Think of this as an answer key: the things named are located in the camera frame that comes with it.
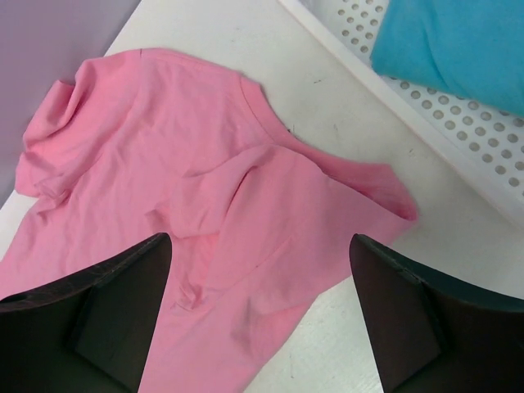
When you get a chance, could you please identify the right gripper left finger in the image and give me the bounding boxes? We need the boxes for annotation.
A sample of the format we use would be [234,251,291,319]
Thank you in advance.
[1,233,172,392]

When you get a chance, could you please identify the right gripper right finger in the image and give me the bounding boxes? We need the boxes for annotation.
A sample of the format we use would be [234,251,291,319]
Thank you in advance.
[350,234,523,392]

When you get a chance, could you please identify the pink t-shirt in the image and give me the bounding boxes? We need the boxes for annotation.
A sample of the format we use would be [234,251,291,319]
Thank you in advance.
[1,49,418,392]

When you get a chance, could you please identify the white perforated plastic basket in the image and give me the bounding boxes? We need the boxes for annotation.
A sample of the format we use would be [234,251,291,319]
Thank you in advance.
[281,1,523,225]

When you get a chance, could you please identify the turquoise t-shirt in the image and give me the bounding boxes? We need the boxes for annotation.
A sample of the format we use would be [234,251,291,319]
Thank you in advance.
[370,1,523,116]

